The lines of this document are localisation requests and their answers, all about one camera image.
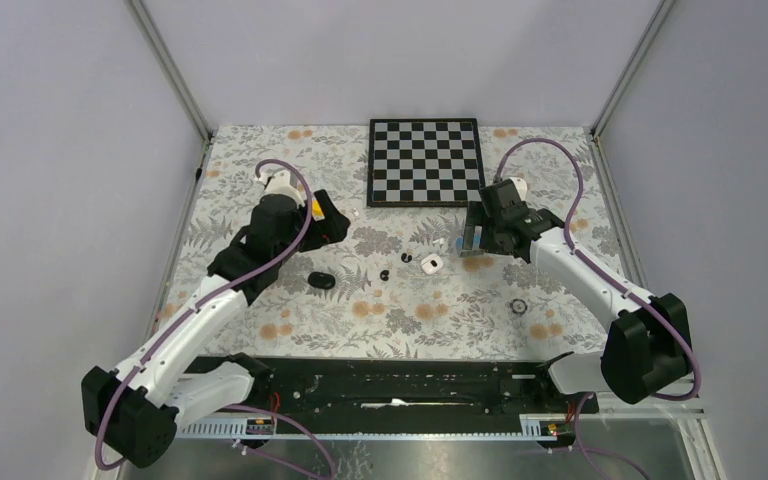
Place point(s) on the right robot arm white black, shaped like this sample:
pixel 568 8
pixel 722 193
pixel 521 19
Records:
pixel 648 344

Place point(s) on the floral patterned table mat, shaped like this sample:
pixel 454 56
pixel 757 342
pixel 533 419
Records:
pixel 461 312

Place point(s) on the white earbud charging case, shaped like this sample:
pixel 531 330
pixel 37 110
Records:
pixel 431 264

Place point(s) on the black white checkerboard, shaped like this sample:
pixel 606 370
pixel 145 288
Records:
pixel 433 162

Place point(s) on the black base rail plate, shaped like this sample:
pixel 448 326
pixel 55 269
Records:
pixel 307 388

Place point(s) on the black oval earbud case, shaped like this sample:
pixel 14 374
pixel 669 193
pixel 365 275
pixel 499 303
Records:
pixel 321 280

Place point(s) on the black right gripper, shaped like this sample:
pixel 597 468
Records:
pixel 476 216

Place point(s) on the slotted grey cable duct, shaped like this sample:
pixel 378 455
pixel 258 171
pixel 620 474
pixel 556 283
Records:
pixel 481 427

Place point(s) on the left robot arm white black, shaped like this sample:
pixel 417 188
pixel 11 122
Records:
pixel 135 409

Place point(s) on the blue grey block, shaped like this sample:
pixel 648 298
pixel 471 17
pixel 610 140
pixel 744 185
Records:
pixel 468 243

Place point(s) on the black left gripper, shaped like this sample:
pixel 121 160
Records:
pixel 329 229

